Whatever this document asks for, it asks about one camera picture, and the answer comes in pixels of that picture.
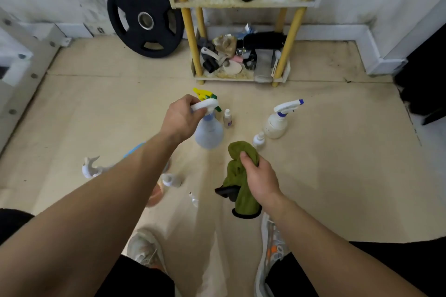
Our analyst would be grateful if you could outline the blue white packet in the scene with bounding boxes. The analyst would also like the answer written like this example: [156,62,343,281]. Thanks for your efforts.
[236,23,256,40]

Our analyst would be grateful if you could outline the person's grey shoe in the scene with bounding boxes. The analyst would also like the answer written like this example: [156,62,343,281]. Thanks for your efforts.
[126,230,169,274]
[254,212,292,297]

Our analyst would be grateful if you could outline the white spray bottle teal label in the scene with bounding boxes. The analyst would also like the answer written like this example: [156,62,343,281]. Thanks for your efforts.
[81,155,114,180]

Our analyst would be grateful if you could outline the green microfibre cloth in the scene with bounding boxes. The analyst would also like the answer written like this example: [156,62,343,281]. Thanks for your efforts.
[214,141,262,220]

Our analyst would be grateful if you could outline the white round disc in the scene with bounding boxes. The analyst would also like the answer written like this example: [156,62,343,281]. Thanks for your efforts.
[222,60,243,76]

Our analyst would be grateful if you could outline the clear bottle yellow green sprayer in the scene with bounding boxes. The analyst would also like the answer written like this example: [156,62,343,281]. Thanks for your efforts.
[192,88,223,114]

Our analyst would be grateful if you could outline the blue spray bottle pink trigger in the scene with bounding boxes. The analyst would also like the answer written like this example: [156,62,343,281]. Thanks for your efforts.
[122,142,172,173]

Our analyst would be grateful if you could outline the black weight plate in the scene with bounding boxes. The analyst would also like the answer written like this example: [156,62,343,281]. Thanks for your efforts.
[107,0,185,59]

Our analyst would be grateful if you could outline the pale blue bottle white sprayer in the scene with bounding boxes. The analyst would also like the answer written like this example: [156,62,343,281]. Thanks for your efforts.
[190,98,225,150]

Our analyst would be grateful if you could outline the person's left hand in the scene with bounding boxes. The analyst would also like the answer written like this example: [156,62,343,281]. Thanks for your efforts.
[160,94,208,144]

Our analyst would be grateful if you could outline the white metal rack frame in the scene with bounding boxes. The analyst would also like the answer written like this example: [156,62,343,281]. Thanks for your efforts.
[0,7,73,155]

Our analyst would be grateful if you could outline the person's right hand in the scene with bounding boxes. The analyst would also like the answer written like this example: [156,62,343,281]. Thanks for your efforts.
[239,151,283,209]

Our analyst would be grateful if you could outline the orange spray bottle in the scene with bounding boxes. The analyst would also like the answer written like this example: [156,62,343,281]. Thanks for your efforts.
[145,183,165,208]

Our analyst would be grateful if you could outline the black clip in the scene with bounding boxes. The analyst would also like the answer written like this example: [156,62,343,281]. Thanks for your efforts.
[202,58,221,74]

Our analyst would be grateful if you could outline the black ring grip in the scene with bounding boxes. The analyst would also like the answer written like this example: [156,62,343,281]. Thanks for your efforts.
[242,50,258,71]

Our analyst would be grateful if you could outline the tan fuzzy glove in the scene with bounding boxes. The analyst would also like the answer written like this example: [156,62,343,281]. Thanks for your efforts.
[212,34,238,58]

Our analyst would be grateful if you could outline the black shorts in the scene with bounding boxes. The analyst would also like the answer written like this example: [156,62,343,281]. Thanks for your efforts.
[0,208,446,297]

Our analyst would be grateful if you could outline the person's left forearm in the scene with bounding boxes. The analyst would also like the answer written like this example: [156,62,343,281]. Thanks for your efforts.
[0,131,182,297]

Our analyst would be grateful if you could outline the round white bottle blue-tipped sprayer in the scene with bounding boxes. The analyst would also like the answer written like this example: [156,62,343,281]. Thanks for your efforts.
[262,99,305,140]

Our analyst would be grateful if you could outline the white plastic strip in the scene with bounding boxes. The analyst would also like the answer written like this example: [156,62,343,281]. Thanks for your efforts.
[270,50,282,78]

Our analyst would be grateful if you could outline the person's right forearm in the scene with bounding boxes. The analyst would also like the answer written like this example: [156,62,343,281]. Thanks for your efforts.
[264,195,427,297]

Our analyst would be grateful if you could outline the white plastic scoop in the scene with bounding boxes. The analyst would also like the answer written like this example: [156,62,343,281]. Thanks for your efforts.
[200,46,228,65]

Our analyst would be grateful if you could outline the person's right grey shoe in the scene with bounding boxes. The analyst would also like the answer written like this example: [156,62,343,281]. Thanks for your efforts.
[254,212,292,297]

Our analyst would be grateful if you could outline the person's left grey shoe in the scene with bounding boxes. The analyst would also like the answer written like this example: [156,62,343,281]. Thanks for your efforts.
[126,230,169,274]

